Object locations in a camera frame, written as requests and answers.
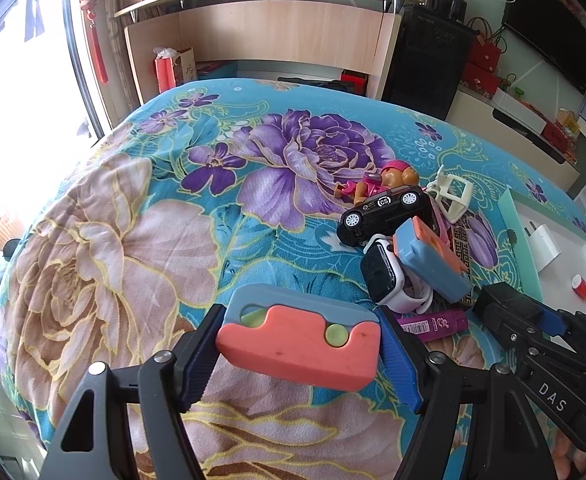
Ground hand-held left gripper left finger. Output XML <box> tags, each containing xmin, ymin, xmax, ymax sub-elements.
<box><xmin>38</xmin><ymin>304</ymin><xmax>229</xmax><ymax>480</ymax></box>

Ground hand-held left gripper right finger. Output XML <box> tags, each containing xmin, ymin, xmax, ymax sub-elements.
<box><xmin>375</xmin><ymin>307</ymin><xmax>556</xmax><ymax>480</ymax></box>

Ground white charger plug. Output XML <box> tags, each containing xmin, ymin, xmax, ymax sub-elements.
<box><xmin>523</xmin><ymin>220</ymin><xmax>567</xmax><ymax>272</ymax></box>

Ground teal and white box tray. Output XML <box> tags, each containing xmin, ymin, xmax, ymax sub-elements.
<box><xmin>498</xmin><ymin>185</ymin><xmax>586</xmax><ymax>311</ymax></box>

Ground gold black patterned lighter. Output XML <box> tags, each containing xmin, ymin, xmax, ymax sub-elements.
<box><xmin>450</xmin><ymin>225</ymin><xmax>472</xmax><ymax>273</ymax></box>

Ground white smartwatch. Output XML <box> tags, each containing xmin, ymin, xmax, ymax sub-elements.
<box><xmin>362</xmin><ymin>234</ymin><xmax>434</xmax><ymax>315</ymax></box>

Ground orange and blue toy block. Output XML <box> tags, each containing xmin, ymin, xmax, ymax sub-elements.
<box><xmin>215</xmin><ymin>284</ymin><xmax>381</xmax><ymax>392</ymax></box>
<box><xmin>392</xmin><ymin>216</ymin><xmax>474</xmax><ymax>305</ymax></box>

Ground person's right hand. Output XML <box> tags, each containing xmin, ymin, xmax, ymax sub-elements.
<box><xmin>553</xmin><ymin>432</ymin><xmax>586</xmax><ymax>480</ymax></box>

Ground pink wristband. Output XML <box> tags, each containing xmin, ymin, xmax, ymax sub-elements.
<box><xmin>429</xmin><ymin>202</ymin><xmax>454</xmax><ymax>251</ymax></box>

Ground black toy car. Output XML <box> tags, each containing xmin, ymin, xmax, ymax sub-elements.
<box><xmin>336</xmin><ymin>185</ymin><xmax>431</xmax><ymax>247</ymax></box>

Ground floral blue blanket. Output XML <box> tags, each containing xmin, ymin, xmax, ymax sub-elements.
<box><xmin>0</xmin><ymin>77</ymin><xmax>586</xmax><ymax>480</ymax></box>

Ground pink doll figure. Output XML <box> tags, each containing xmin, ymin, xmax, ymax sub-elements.
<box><xmin>334</xmin><ymin>159</ymin><xmax>420</xmax><ymax>207</ymax></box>

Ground white television console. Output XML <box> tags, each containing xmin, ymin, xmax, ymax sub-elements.
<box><xmin>448</xmin><ymin>85</ymin><xmax>581</xmax><ymax>191</ymax></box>

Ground red gift box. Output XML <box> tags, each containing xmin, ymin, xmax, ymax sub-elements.
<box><xmin>462</xmin><ymin>62</ymin><xmax>501</xmax><ymax>98</ymax></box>

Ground red handbag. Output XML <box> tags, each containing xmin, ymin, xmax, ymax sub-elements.
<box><xmin>465</xmin><ymin>17</ymin><xmax>504</xmax><ymax>72</ymax></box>

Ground black water dispenser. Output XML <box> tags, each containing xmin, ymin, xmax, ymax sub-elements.
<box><xmin>380</xmin><ymin>0</ymin><xmax>478</xmax><ymax>121</ymax></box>

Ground black exercise device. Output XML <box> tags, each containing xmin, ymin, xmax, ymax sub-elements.
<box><xmin>277</xmin><ymin>76</ymin><xmax>369</xmax><ymax>96</ymax></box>

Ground red gift bag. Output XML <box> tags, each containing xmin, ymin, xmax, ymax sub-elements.
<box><xmin>153</xmin><ymin>47</ymin><xmax>196</xmax><ymax>93</ymax></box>

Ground blue storage crate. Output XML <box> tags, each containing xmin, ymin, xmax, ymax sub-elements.
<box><xmin>195</xmin><ymin>60</ymin><xmax>239</xmax><ymax>81</ymax></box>

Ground wooden desk with shelf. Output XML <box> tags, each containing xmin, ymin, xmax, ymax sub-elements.
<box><xmin>113</xmin><ymin>0</ymin><xmax>424</xmax><ymax>108</ymax></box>

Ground red knot hanging decoration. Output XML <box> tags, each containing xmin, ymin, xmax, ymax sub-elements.
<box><xmin>80</xmin><ymin>0</ymin><xmax>110</xmax><ymax>86</ymax></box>

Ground white plastic frame toy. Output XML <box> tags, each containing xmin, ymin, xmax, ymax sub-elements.
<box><xmin>425</xmin><ymin>165</ymin><xmax>474</xmax><ymax>224</ymax></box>

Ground black wall television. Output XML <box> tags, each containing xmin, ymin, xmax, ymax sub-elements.
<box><xmin>502</xmin><ymin>0</ymin><xmax>586</xmax><ymax>93</ymax></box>

